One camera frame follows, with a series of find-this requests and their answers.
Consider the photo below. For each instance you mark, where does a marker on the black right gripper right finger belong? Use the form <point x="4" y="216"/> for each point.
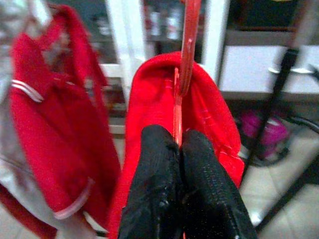
<point x="209" y="199"/>

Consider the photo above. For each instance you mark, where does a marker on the red plastic hanger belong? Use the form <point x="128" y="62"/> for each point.
<point x="189" y="37"/>

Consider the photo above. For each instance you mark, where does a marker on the pink floor appliance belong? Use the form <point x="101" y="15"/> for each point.
<point x="274" y="134"/>

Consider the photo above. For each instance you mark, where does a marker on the red knit garment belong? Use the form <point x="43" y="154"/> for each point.
<point x="154" y="99"/>

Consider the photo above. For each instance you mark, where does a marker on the white glass door cabinet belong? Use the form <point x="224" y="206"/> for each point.
<point x="124" y="49"/>

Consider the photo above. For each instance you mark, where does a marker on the red garment white trim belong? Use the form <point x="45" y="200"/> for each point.
<point x="49" y="124"/>

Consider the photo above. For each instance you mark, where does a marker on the black television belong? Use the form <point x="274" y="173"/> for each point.
<point x="261" y="12"/>

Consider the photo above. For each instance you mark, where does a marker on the metal clothes rack black legs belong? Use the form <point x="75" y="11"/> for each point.
<point x="281" y="82"/>

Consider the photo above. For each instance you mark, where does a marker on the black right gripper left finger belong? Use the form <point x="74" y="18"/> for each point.
<point x="154" y="186"/>

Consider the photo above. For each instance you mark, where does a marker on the low white cabinet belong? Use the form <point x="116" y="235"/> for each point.
<point x="249" y="67"/>

